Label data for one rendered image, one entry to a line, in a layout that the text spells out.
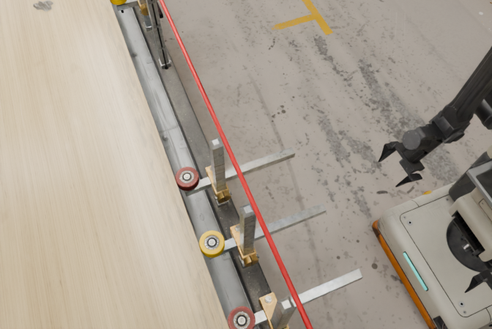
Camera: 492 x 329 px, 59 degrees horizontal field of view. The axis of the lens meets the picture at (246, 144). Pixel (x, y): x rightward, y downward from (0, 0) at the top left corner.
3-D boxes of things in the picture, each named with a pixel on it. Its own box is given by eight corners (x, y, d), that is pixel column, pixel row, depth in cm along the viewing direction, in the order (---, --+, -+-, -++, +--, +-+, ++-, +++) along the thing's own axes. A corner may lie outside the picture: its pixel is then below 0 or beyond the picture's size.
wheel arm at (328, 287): (356, 270, 144) (359, 267, 141) (361, 280, 143) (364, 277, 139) (233, 324, 136) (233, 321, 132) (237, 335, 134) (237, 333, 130)
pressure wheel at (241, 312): (241, 346, 132) (241, 341, 122) (223, 326, 135) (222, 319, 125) (260, 327, 135) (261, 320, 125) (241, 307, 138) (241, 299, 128)
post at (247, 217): (249, 255, 158) (251, 201, 116) (252, 264, 156) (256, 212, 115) (239, 259, 157) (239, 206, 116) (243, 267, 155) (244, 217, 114)
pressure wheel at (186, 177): (194, 204, 156) (191, 190, 146) (175, 194, 158) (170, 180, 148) (205, 185, 160) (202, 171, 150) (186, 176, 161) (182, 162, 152)
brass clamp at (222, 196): (220, 168, 165) (219, 162, 161) (233, 198, 159) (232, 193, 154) (204, 174, 164) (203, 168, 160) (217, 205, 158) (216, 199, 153)
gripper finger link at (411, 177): (394, 194, 135) (416, 177, 129) (381, 174, 138) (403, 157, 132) (406, 190, 139) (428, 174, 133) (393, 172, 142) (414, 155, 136)
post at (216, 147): (224, 200, 173) (219, 135, 132) (228, 208, 171) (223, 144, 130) (216, 204, 172) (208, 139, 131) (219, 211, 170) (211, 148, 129)
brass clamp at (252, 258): (244, 226, 153) (244, 221, 148) (260, 261, 146) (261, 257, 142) (228, 233, 152) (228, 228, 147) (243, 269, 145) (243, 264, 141)
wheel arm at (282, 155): (291, 151, 169) (291, 145, 166) (294, 158, 168) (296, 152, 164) (184, 190, 160) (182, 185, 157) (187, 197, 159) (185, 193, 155)
